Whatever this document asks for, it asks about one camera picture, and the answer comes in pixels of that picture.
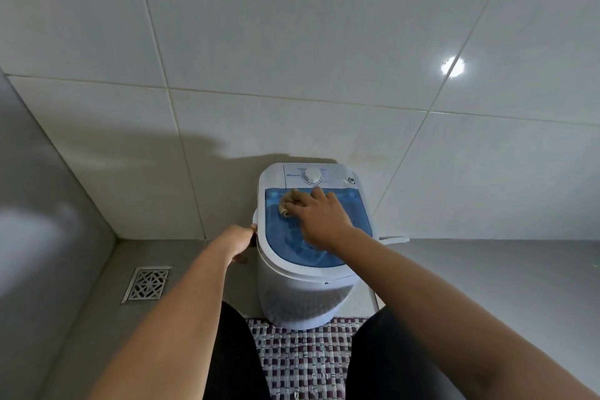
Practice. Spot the person's left thumb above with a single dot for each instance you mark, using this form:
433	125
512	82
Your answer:
250	228

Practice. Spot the person's right fingers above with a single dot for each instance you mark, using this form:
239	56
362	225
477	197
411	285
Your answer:
304	200

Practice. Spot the person's right forearm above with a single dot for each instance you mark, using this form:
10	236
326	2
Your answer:
436	306

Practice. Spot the person's right hand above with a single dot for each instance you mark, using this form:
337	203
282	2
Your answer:
326	221

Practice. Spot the metal floor drain grate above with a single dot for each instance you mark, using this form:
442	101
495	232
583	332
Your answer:
147	283

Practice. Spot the person's left forearm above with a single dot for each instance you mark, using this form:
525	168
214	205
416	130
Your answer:
173	320

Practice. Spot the white round timer dial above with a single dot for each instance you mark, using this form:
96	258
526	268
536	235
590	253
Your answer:
312	176

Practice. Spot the white mini washing machine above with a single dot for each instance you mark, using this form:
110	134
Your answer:
300	294

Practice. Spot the person's left leg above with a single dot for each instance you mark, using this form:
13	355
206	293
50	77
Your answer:
234	357

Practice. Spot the blue translucent washer lid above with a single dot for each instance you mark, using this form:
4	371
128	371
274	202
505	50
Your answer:
281	238

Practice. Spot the woven checkered floor mat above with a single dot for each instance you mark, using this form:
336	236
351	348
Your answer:
304	362

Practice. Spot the person's leg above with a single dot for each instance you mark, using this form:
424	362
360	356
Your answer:
234	357
389	362

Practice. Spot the person's left hand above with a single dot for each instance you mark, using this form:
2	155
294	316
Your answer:
236	242

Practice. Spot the person's right leg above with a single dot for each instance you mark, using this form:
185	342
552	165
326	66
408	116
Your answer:
389	362

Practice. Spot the beige cleaning cloth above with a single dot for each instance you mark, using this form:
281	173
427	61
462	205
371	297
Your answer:
284	210

